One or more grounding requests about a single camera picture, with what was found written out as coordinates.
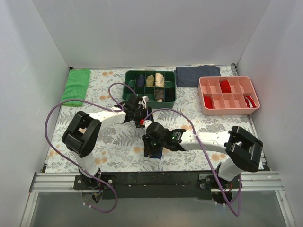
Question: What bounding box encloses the rolled black underwear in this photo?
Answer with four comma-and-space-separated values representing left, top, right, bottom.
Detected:
165, 87, 176, 102

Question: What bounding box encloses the floral table mat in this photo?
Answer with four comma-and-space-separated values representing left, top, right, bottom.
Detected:
46, 69, 255, 173

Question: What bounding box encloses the navy white-trimmed underwear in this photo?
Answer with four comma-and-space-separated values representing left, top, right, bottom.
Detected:
144, 148, 163, 165

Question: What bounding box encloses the rolled grey brown underwear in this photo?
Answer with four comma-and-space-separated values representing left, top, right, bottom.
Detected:
155, 89, 164, 102

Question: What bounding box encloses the rolled red underwear left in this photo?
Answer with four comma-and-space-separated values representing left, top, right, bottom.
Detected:
203, 96, 213, 109

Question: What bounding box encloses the rolled red underwear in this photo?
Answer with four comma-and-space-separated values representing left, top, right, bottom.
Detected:
203, 96, 213, 109
220, 80, 232, 94

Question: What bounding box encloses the rolled cream underwear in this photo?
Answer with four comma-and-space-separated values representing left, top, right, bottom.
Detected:
155, 73, 165, 87

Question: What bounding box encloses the rolled navy underwear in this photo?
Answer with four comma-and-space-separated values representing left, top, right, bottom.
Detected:
136, 75, 145, 87

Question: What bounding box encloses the dark blue folded cloth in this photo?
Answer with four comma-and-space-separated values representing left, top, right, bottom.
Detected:
175, 65, 221, 87

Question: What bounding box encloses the pink divided organizer tray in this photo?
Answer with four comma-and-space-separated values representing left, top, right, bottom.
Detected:
198, 76, 260, 116

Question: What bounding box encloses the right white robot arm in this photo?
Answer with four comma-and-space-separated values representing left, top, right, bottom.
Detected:
142, 120, 263, 188

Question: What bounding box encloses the green folded towel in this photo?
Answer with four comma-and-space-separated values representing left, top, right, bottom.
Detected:
61, 69, 91, 107

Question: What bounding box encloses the red white striped underwear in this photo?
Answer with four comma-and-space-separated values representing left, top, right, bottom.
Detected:
244, 95, 257, 108

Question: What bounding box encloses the rolled tan underwear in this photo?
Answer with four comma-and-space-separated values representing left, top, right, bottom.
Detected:
145, 75, 154, 87

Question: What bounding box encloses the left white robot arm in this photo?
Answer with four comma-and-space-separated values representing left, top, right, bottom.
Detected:
62, 94, 151, 189

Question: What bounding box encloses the green divided organizer tray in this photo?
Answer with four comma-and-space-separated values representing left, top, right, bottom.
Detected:
122, 70, 176, 109

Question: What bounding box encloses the rolled red underwear top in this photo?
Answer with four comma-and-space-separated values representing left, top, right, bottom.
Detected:
220, 80, 232, 94

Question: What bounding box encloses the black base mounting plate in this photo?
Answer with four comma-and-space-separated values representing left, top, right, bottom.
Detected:
73, 172, 242, 201

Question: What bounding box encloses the aluminium frame rail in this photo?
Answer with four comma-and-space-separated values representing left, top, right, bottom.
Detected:
21, 171, 295, 227

